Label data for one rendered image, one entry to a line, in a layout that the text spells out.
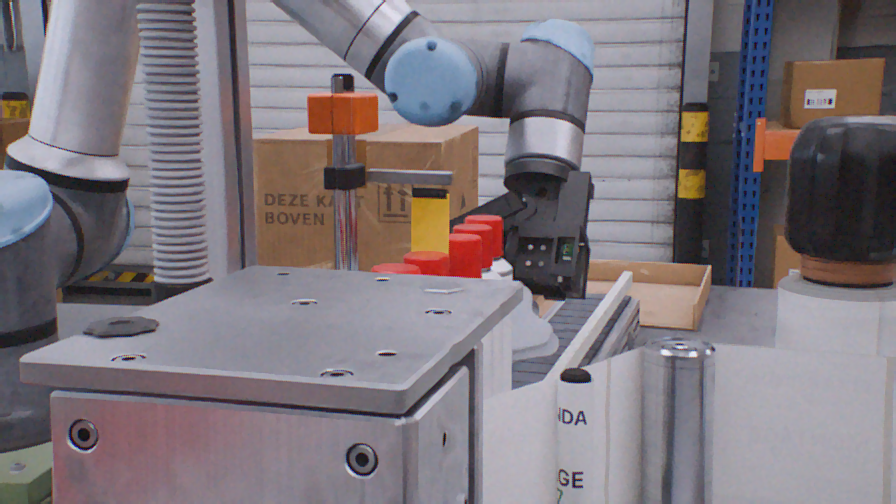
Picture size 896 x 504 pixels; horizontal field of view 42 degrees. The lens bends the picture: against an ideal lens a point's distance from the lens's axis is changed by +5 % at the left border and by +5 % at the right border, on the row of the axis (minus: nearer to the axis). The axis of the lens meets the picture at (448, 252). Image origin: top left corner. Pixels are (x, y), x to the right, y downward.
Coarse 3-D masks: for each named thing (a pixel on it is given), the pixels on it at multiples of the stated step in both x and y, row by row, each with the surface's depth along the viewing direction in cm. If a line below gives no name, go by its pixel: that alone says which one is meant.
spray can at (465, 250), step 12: (456, 240) 85; (468, 240) 85; (480, 240) 85; (456, 252) 85; (468, 252) 85; (480, 252) 86; (456, 264) 85; (468, 264) 85; (480, 264) 86; (456, 276) 85; (468, 276) 85; (480, 276) 86; (492, 336) 87; (492, 348) 87; (492, 360) 87; (492, 372) 88; (492, 384) 88
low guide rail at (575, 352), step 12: (624, 276) 156; (612, 288) 148; (624, 288) 151; (612, 300) 141; (600, 312) 134; (612, 312) 142; (588, 324) 128; (600, 324) 132; (576, 336) 123; (588, 336) 124; (576, 348) 118; (588, 348) 125; (564, 360) 113; (576, 360) 117; (552, 372) 109
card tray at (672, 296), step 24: (600, 264) 192; (624, 264) 191; (648, 264) 190; (672, 264) 189; (600, 288) 186; (648, 288) 186; (672, 288) 186; (696, 288) 186; (648, 312) 169; (672, 312) 169; (696, 312) 160
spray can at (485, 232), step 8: (464, 224) 92; (472, 224) 92; (480, 224) 92; (456, 232) 90; (464, 232) 90; (472, 232) 89; (480, 232) 90; (488, 232) 90; (488, 240) 90; (488, 248) 90; (488, 256) 90; (488, 264) 90; (488, 272) 91; (496, 328) 91; (496, 336) 91; (496, 344) 91; (496, 352) 91; (496, 360) 91; (496, 368) 92; (496, 376) 92; (496, 384) 92; (496, 392) 92
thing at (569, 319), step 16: (576, 304) 154; (592, 304) 154; (624, 304) 154; (560, 320) 145; (576, 320) 145; (608, 320) 145; (560, 336) 137; (560, 352) 129; (592, 352) 130; (512, 368) 123; (528, 368) 123; (544, 368) 123; (512, 384) 117; (528, 384) 117
